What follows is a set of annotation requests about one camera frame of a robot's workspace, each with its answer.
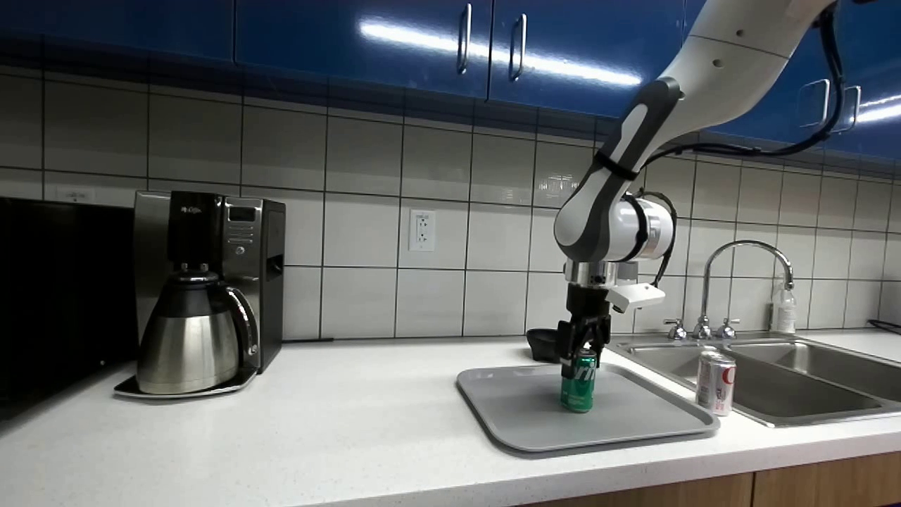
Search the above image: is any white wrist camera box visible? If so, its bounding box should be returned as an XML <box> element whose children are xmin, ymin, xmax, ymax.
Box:
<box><xmin>606</xmin><ymin>277</ymin><xmax>668</xmax><ymax>316</ymax></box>

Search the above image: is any wooden base cabinet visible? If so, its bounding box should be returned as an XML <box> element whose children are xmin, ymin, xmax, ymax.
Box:
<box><xmin>523</xmin><ymin>446</ymin><xmax>901</xmax><ymax>507</ymax></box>

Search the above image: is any blue glossy wall cabinet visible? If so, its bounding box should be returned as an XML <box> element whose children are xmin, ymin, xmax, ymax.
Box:
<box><xmin>0</xmin><ymin>0</ymin><xmax>901</xmax><ymax>168</ymax></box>

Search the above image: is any white wall outlet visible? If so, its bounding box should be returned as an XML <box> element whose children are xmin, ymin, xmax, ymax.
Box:
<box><xmin>408</xmin><ymin>204</ymin><xmax>439</xmax><ymax>252</ymax></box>

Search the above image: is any stainless steel sink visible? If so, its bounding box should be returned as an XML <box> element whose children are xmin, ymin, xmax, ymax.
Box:
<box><xmin>599</xmin><ymin>332</ymin><xmax>901</xmax><ymax>430</ymax></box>

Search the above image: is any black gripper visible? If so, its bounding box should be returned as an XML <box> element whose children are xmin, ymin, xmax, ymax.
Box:
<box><xmin>558</xmin><ymin>285</ymin><xmax>613</xmax><ymax>376</ymax></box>

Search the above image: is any black steel coffee maker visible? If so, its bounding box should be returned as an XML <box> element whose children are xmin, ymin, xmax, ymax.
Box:
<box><xmin>113</xmin><ymin>187</ymin><xmax>288</xmax><ymax>401</ymax></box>

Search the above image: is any silver coke can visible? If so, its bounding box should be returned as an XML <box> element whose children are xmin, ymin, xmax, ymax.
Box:
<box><xmin>696</xmin><ymin>344</ymin><xmax>741</xmax><ymax>418</ymax></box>

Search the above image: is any black microwave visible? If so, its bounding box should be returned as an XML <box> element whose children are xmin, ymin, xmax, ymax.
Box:
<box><xmin>0</xmin><ymin>194</ymin><xmax>140</xmax><ymax>417</ymax></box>

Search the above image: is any small black bowl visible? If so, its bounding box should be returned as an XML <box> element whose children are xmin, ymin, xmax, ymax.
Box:
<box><xmin>523</xmin><ymin>325</ymin><xmax>570</xmax><ymax>365</ymax></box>

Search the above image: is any chrome sink faucet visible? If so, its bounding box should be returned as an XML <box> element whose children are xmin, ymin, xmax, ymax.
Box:
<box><xmin>661</xmin><ymin>237</ymin><xmax>800</xmax><ymax>344</ymax></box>

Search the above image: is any clear soap bottle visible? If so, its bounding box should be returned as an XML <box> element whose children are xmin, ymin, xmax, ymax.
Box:
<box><xmin>768</xmin><ymin>285</ymin><xmax>800</xmax><ymax>338</ymax></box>

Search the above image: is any silver cabinet handle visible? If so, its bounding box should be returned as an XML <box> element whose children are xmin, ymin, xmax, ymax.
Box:
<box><xmin>838</xmin><ymin>82</ymin><xmax>864</xmax><ymax>130</ymax></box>
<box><xmin>806</xmin><ymin>76</ymin><xmax>834</xmax><ymax>130</ymax></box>
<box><xmin>508</xmin><ymin>10</ymin><xmax>530</xmax><ymax>85</ymax></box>
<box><xmin>457</xmin><ymin>0</ymin><xmax>475</xmax><ymax>79</ymax></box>

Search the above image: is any steel coffee carafe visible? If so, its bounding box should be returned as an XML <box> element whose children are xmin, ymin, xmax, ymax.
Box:
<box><xmin>136</xmin><ymin>272</ymin><xmax>258</xmax><ymax>394</ymax></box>

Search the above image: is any green sprite can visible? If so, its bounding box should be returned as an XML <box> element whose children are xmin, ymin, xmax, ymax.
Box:
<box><xmin>558</xmin><ymin>346</ymin><xmax>599</xmax><ymax>417</ymax></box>

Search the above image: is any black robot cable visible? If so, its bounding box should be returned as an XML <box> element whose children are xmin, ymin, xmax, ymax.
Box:
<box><xmin>646</xmin><ymin>0</ymin><xmax>848</xmax><ymax>286</ymax></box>

